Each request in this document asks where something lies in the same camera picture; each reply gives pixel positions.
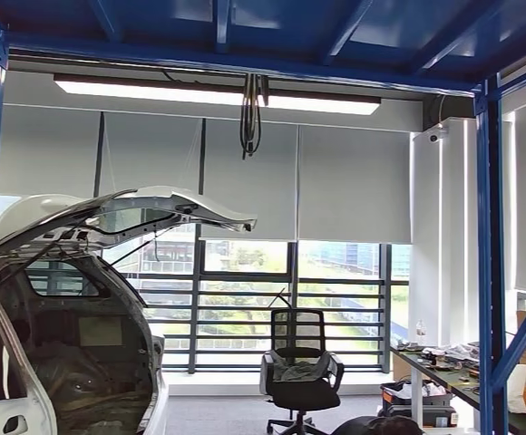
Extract blue steel shelf rack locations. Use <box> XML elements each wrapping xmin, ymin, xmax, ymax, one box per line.
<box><xmin>0</xmin><ymin>0</ymin><xmax>526</xmax><ymax>435</ymax></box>

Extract dark workbench with white legs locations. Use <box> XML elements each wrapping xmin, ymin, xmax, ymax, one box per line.
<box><xmin>388</xmin><ymin>343</ymin><xmax>526</xmax><ymax>435</ymax></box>

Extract dark window railing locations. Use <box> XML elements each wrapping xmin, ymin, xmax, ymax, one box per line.
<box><xmin>124</xmin><ymin>273</ymin><xmax>392</xmax><ymax>371</ymax></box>

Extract white car tailgate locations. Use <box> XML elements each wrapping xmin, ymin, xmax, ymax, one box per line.
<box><xmin>0</xmin><ymin>184</ymin><xmax>258</xmax><ymax>255</ymax></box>

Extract grey jacket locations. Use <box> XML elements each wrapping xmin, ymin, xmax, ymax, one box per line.
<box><xmin>268</xmin><ymin>348</ymin><xmax>337</xmax><ymax>383</ymax></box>

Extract black mesh office chair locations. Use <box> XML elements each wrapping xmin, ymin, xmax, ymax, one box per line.
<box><xmin>258</xmin><ymin>306</ymin><xmax>346</xmax><ymax>435</ymax></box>

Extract long ceiling lamp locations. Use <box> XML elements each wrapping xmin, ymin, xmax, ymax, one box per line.
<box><xmin>53</xmin><ymin>72</ymin><xmax>382</xmax><ymax>117</ymax></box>

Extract person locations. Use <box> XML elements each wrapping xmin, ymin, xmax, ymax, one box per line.
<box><xmin>329</xmin><ymin>414</ymin><xmax>425</xmax><ymax>435</ymax></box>

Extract black storage crate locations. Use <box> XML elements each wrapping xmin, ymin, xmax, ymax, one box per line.
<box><xmin>379</xmin><ymin>380</ymin><xmax>459</xmax><ymax>430</ymax></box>

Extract white car body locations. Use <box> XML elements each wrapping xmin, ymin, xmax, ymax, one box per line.
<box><xmin>0</xmin><ymin>191</ymin><xmax>171</xmax><ymax>435</ymax></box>

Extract black hanging cable bundle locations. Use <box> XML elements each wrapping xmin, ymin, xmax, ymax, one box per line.
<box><xmin>238</xmin><ymin>72</ymin><xmax>269</xmax><ymax>161</ymax></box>

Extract white security camera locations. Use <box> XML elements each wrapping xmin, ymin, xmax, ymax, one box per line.
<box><xmin>427</xmin><ymin>124</ymin><xmax>450</xmax><ymax>145</ymax></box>

